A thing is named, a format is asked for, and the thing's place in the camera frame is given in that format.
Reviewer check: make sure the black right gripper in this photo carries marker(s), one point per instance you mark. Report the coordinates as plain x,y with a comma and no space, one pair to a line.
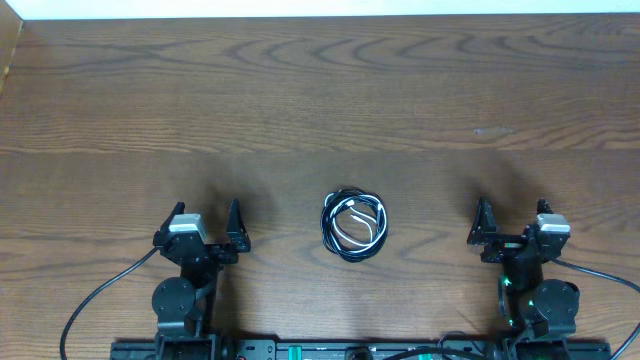
485,231

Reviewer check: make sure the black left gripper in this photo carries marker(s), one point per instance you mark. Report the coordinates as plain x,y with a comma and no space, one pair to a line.
238,239

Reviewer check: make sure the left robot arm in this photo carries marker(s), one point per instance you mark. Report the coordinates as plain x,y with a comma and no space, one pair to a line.
183,304

